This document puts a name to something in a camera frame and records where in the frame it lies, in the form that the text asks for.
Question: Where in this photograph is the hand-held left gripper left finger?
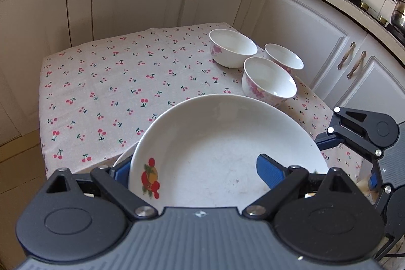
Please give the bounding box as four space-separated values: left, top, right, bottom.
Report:
46 161 159 222

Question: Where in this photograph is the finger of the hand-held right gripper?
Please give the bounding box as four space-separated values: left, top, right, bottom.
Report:
315 106 384 159
368 171 396 214

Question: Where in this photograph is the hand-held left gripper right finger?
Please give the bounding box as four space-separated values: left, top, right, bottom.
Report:
242 154 364 222

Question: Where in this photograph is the white plate with fruit print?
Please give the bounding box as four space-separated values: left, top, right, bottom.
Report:
128 94 331 207

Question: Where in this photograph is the white bowl with pink flowers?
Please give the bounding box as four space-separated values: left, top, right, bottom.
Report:
242 57 298 108
209 29 258 69
264 43 305 76

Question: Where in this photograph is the cherry print tablecloth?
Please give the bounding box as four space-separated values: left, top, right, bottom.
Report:
38 23 364 182

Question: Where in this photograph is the black gas stove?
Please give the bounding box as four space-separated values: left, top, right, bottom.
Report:
318 0 405 36

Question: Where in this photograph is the steel cooking pot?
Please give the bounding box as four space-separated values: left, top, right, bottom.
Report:
390 0 405 29

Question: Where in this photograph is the curved metal cabinet handle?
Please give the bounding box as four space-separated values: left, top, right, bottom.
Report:
337 42 356 69
347 51 367 79

